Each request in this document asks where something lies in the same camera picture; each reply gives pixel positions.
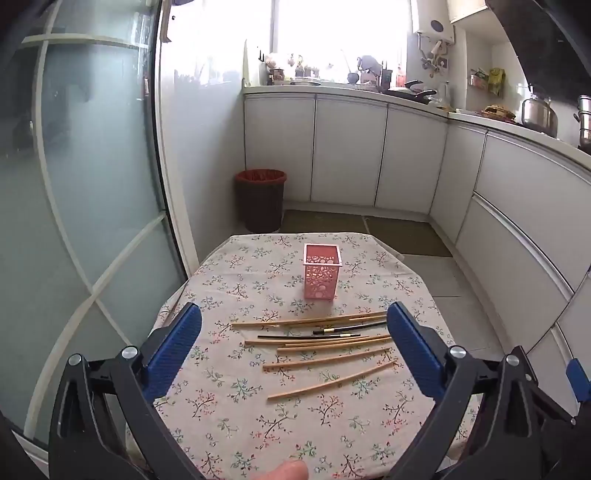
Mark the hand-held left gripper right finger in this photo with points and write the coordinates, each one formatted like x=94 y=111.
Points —
x=413 y=346

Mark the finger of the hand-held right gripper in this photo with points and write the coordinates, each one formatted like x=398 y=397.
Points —
x=580 y=378

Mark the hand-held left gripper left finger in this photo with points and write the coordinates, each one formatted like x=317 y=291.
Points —
x=178 y=344

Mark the black chopstick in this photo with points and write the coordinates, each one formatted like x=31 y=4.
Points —
x=351 y=327
x=286 y=338

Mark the row of wooden chopsticks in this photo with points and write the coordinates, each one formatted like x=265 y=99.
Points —
x=332 y=380

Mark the pink perforated utensil holder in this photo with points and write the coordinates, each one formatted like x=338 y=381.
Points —
x=318 y=281

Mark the person's left hand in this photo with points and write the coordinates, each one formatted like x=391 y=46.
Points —
x=288 y=471

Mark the brown floor mat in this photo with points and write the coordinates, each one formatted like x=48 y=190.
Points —
x=406 y=237
x=323 y=221

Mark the floral tablecloth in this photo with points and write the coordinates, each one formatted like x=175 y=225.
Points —
x=277 y=429

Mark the brown trash bin red liner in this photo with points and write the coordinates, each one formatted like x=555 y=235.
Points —
x=258 y=207

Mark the frosted glass sliding door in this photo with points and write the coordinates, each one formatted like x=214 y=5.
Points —
x=92 y=184

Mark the white kitchen cabinets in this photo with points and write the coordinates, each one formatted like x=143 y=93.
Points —
x=346 y=147

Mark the plate of food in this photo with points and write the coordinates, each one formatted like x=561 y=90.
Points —
x=497 y=113

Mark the clear glass jar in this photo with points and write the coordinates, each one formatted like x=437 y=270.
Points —
x=446 y=96

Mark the black frying pan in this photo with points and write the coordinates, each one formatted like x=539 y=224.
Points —
x=413 y=92

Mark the steel pot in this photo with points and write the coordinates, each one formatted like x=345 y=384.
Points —
x=584 y=122

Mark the steel kettle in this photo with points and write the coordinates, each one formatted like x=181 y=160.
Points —
x=538 y=115

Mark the yellow packet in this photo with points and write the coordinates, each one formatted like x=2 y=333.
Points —
x=496 y=82

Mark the small decorated jar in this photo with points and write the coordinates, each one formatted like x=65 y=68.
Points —
x=277 y=76

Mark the white cutting board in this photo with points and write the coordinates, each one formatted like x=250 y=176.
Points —
x=251 y=64

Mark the group of small potted plants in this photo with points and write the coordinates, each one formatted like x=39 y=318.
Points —
x=305 y=70

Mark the black range hood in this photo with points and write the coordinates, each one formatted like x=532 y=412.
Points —
x=545 y=60

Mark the white water heater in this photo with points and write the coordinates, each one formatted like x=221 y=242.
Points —
x=436 y=25

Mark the kitchen window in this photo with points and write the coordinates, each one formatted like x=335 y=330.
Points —
x=341 y=32

